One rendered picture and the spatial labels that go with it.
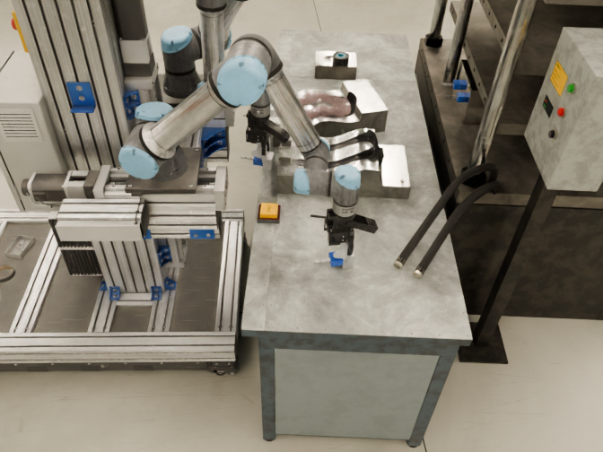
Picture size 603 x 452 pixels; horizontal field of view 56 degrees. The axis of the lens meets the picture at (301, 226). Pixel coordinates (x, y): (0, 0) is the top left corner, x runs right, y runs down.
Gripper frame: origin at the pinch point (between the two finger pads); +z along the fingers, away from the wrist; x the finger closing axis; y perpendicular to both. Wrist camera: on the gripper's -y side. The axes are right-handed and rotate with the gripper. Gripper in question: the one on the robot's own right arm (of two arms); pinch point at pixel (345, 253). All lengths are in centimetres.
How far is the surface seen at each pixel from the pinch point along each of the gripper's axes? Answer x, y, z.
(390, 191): -28.8, -25.2, 1.3
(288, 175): -37.9, 12.2, -4.3
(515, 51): -32, -61, -51
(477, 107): -72, -78, -3
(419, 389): 32, -21, 39
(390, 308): 21.3, -9.4, 4.7
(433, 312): 25.1, -22.3, 4.8
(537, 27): -60, -86, -44
